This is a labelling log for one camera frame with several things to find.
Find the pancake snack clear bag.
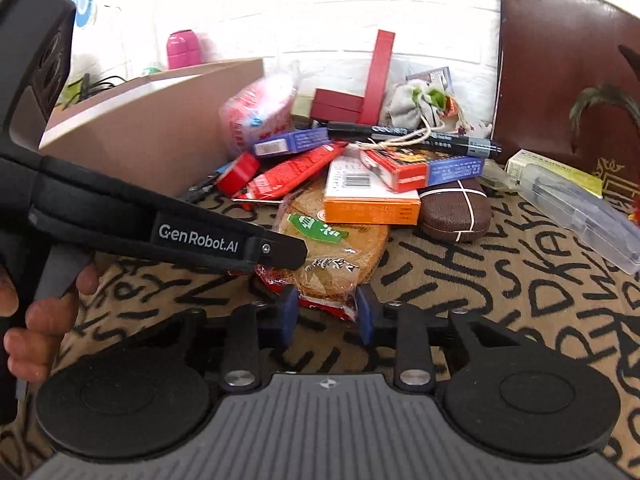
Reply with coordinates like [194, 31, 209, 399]
[256, 178, 390, 321]

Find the white orange medicine box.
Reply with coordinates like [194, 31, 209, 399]
[322, 146, 421, 226]

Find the person left hand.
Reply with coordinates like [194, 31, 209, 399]
[3, 262, 102, 382]

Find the letter pattern table cloth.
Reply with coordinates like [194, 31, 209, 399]
[0, 159, 640, 480]

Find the brown cardboard storage box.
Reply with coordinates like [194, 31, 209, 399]
[40, 58, 264, 196]

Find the clear plastic case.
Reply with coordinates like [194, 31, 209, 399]
[518, 164, 640, 274]

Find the brown leather pouch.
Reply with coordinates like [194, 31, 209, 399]
[418, 178, 492, 243]

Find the pink thermos bottle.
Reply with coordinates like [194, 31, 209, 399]
[166, 29, 202, 70]

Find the red snack packet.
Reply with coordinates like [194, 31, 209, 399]
[235, 141, 348, 200]

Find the pale yellow box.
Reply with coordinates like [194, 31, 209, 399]
[504, 150, 603, 198]

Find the pink plastic bag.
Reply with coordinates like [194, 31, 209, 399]
[219, 74, 298, 157]

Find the blue small card box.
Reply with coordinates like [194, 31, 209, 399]
[253, 128, 330, 158]

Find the red blue card box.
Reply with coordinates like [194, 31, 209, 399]
[359, 148, 485, 193]

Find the black pen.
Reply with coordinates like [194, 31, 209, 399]
[326, 122, 502, 159]

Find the open red jewelry box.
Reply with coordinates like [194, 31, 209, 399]
[309, 29, 396, 126]

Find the dark brown board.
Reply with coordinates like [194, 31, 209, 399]
[494, 0, 639, 208]

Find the white drawstring pouch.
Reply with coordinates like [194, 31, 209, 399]
[380, 79, 447, 131]

